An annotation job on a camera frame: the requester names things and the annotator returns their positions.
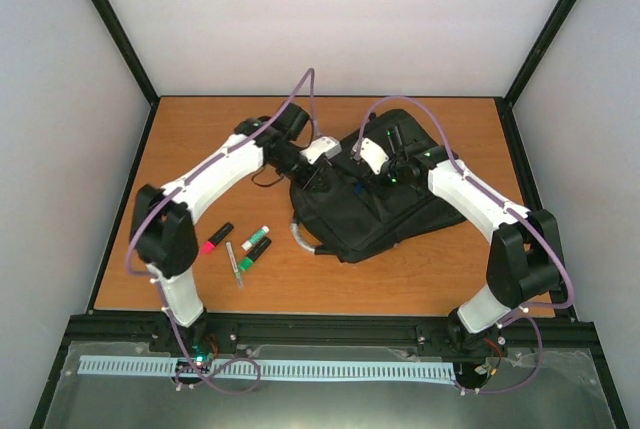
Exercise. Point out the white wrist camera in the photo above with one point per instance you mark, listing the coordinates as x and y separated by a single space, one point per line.
372 154
322 146

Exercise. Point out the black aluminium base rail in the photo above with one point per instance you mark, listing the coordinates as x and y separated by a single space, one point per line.
423 336

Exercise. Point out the white green glue stick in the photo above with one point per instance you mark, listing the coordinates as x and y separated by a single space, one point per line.
255 238

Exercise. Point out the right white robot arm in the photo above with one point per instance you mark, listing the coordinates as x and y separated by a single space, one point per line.
524 248

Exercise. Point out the pink highlighter marker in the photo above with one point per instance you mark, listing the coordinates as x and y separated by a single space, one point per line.
215 239

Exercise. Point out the black student backpack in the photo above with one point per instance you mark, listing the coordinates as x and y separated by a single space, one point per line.
353 227

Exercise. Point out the green highlighter marker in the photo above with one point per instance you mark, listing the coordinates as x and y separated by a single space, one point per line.
254 254

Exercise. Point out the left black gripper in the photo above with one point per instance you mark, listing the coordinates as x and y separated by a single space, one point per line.
303 182

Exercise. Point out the light blue cable duct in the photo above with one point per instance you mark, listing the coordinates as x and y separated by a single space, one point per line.
271 370

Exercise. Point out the clear silver pen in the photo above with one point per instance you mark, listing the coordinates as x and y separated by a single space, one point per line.
234 264

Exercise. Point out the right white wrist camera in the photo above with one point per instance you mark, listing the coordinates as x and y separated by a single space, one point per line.
372 154

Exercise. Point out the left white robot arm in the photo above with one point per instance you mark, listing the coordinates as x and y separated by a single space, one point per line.
163 242

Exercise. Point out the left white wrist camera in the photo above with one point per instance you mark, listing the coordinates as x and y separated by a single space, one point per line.
322 146

